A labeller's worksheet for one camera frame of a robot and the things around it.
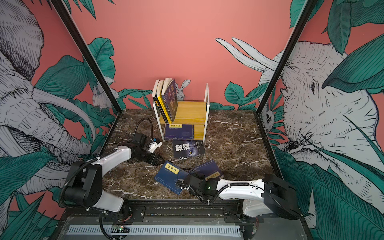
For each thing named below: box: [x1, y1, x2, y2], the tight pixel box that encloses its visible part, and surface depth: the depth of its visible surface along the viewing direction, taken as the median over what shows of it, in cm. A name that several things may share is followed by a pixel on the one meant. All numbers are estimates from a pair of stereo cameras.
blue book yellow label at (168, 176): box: [154, 161, 183, 195], surface depth 88 cm
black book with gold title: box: [152, 79, 169, 124], surface depth 76 cm
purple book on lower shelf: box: [164, 124, 195, 140], surface depth 104 cm
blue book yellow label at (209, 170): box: [194, 160, 224, 181], surface depth 92 cm
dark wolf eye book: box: [172, 139, 206, 159], surface depth 100 cm
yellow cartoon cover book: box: [157, 80, 172, 124], surface depth 78 cm
